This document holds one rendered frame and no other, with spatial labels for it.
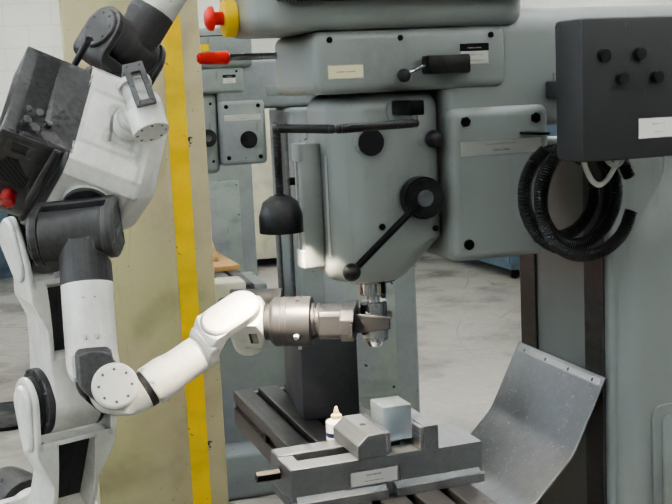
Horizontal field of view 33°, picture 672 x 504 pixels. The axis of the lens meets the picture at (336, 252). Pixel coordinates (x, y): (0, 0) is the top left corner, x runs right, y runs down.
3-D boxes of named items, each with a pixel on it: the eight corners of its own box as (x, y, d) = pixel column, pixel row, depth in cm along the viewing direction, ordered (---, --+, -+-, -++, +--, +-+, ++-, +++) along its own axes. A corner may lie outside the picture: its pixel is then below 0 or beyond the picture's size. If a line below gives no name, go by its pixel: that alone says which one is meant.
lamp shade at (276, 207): (251, 232, 184) (249, 195, 183) (287, 227, 189) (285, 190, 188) (275, 236, 179) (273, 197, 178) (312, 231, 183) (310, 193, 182)
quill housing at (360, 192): (342, 291, 184) (333, 94, 180) (305, 273, 204) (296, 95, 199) (449, 280, 190) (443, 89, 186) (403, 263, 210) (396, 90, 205)
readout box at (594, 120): (586, 163, 164) (584, 17, 161) (555, 160, 173) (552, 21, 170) (702, 154, 171) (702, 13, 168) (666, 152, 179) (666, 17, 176)
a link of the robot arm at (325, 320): (352, 301, 192) (282, 303, 193) (354, 357, 193) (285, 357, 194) (358, 288, 204) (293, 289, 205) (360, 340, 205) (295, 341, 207)
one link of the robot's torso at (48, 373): (17, 433, 242) (-10, 218, 239) (92, 415, 253) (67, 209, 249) (45, 442, 230) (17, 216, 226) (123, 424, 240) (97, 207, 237)
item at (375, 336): (393, 338, 198) (392, 305, 197) (373, 343, 195) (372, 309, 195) (376, 334, 202) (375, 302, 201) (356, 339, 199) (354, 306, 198)
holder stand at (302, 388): (303, 420, 234) (298, 326, 231) (286, 393, 255) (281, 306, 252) (360, 414, 236) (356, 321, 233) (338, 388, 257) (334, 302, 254)
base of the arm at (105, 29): (61, 65, 216) (103, 63, 210) (81, 6, 219) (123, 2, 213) (113, 101, 228) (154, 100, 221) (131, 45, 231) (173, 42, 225)
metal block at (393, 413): (384, 442, 191) (382, 408, 190) (371, 432, 197) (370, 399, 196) (412, 437, 193) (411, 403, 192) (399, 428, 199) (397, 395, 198)
